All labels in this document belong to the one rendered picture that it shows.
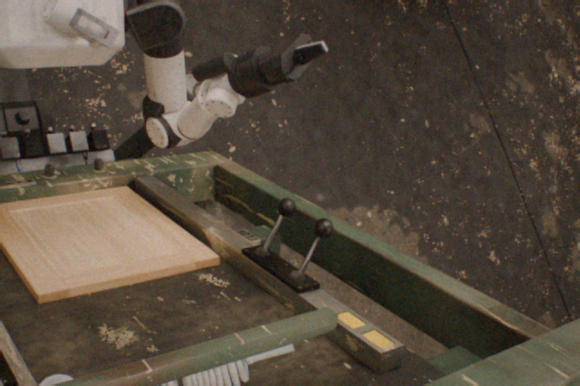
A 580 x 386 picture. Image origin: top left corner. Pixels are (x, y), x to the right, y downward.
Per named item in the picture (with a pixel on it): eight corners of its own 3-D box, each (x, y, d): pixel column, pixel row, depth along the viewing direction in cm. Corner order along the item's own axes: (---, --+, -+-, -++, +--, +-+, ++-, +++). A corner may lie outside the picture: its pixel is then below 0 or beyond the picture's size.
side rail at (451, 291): (231, 197, 200) (233, 160, 196) (562, 397, 116) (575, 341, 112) (213, 200, 197) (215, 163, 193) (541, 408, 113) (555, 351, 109)
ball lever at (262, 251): (261, 257, 140) (292, 198, 140) (271, 265, 137) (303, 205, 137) (247, 252, 138) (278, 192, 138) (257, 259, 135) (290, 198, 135)
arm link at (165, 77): (137, 133, 166) (126, 51, 152) (178, 111, 174) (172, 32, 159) (167, 154, 161) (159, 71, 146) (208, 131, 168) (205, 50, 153)
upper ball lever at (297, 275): (295, 281, 131) (328, 218, 131) (307, 290, 128) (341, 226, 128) (282, 275, 129) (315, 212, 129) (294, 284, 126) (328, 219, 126)
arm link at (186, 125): (198, 129, 148) (169, 161, 164) (233, 110, 153) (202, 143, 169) (170, 88, 148) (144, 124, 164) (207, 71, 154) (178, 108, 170)
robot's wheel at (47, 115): (24, 132, 261) (28, 88, 249) (38, 131, 264) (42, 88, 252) (40, 165, 250) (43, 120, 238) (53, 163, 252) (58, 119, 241)
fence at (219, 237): (151, 188, 184) (152, 175, 183) (401, 365, 112) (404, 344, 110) (134, 191, 181) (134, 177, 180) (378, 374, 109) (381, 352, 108)
